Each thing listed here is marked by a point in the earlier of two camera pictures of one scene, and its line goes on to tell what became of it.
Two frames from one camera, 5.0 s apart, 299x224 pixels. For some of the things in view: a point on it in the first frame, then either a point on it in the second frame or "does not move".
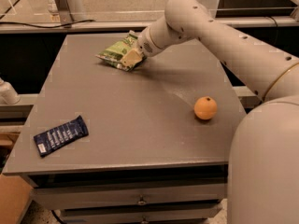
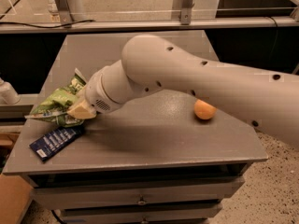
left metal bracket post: [64, 14] does not move
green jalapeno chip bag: [113, 54] → [55, 106]
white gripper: [146, 45] → [95, 92]
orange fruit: [206, 107] does not move
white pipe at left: [7, 93] does not move
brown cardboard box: [15, 199] does not move
